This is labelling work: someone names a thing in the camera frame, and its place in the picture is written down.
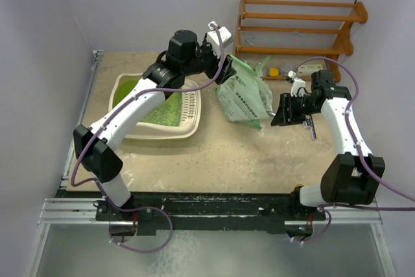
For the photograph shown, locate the green cat litter bag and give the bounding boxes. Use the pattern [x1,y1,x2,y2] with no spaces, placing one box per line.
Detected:
[215,55,273,131]

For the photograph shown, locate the grey round container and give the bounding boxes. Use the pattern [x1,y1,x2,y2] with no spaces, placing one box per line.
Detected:
[280,62,296,75]

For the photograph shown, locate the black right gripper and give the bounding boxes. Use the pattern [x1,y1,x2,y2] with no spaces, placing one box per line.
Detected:
[271,92,319,126]

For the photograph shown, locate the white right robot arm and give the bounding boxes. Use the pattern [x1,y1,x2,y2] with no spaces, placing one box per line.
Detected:
[271,70,385,219]

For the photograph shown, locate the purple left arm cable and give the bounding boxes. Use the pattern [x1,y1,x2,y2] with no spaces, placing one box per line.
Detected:
[70,23,225,254]

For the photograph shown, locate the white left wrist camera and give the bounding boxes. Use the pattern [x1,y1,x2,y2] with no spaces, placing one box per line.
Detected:
[206,21,234,58]

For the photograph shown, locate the wooden shelf rack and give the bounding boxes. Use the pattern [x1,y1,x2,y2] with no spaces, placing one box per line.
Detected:
[232,0,369,83]

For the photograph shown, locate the yellow small block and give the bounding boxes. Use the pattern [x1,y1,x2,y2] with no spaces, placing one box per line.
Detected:
[268,67,279,77]

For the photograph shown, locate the green litter pellets pile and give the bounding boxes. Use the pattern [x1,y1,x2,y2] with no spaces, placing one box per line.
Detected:
[141,93,182,126]

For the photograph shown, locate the green white carton box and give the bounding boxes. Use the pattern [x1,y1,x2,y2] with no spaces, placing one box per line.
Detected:
[297,64,324,77]

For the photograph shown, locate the beige green litter box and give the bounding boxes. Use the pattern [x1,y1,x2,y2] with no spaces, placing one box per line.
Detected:
[108,73,202,141]

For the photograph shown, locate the black white bag sealing strip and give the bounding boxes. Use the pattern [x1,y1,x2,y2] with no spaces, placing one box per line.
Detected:
[303,115,317,140]

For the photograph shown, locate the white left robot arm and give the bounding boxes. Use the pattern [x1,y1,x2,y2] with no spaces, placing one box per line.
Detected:
[73,22,235,220]

